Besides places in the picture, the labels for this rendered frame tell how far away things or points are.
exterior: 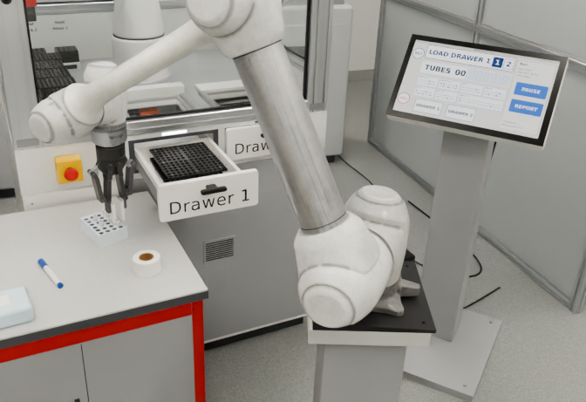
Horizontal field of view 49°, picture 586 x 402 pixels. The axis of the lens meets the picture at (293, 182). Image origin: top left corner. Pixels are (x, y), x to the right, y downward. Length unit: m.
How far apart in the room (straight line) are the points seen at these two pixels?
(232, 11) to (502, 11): 2.28
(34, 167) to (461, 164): 1.39
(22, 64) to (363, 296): 1.15
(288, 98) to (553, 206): 2.06
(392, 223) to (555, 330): 1.65
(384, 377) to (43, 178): 1.13
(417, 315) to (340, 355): 0.21
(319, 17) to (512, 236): 1.67
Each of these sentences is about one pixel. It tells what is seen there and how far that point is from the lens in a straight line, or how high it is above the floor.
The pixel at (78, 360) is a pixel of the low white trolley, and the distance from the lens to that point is 1.66.
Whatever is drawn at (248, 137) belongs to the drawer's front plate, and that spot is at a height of 0.89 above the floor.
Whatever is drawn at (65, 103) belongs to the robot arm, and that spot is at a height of 1.21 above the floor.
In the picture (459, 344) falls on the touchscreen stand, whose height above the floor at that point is 0.04.
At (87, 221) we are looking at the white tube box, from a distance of 1.89.
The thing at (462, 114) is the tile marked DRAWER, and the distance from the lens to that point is 2.19.
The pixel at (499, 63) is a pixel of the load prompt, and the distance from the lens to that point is 2.25.
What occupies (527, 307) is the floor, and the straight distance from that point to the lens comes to 3.08.
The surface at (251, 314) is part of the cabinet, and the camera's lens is 2.55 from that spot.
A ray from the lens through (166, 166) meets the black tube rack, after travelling 1.94.
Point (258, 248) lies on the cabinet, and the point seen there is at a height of 0.44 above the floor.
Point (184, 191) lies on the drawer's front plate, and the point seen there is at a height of 0.90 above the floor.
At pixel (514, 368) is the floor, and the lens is 2.73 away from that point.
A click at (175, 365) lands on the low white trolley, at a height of 0.54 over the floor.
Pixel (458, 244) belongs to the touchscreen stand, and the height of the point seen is 0.48.
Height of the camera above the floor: 1.70
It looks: 26 degrees down
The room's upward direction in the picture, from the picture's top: 2 degrees clockwise
